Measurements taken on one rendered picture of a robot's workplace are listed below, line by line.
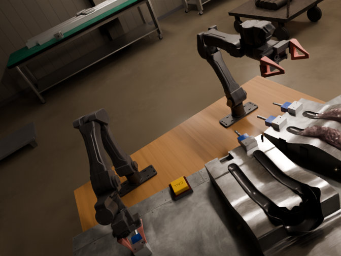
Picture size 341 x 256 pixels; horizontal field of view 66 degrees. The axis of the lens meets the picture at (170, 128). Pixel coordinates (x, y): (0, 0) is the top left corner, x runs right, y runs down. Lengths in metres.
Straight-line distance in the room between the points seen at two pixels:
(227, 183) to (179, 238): 0.26
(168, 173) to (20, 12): 5.16
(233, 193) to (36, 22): 5.47
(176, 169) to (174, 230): 0.29
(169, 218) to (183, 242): 0.12
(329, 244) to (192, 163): 0.60
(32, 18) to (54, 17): 0.38
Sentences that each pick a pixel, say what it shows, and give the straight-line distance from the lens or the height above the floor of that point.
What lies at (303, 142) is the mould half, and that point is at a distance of 1.07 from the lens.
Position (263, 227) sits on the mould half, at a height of 0.93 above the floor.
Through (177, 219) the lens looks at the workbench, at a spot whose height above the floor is 0.80.
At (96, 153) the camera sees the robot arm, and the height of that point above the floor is 1.15.
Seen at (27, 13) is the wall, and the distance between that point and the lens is 5.99.
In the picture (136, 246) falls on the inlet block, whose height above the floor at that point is 0.85.
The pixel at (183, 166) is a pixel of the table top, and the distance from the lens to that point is 1.21.
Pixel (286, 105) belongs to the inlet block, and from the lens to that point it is 1.27.
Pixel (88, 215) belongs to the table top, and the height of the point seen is 0.80.
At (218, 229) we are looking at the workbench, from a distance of 0.99.
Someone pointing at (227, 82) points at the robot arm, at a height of 1.00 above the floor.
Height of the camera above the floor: 1.65
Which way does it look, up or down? 36 degrees down
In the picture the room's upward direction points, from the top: 25 degrees counter-clockwise
